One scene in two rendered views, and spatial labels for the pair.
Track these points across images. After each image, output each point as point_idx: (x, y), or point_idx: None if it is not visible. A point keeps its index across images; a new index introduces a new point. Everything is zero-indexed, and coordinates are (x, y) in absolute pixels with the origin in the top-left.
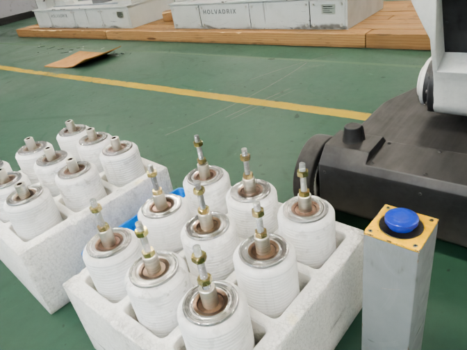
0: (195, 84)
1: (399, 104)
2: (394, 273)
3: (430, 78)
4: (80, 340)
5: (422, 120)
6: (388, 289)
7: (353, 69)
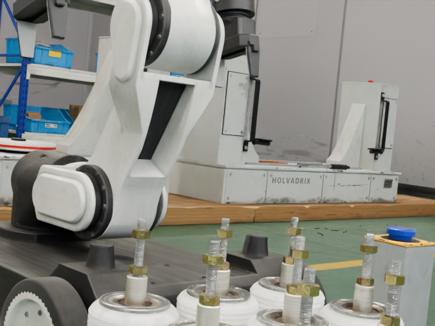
0: None
1: (0, 253)
2: (421, 279)
3: (107, 189)
4: None
5: (65, 259)
6: (416, 304)
7: None
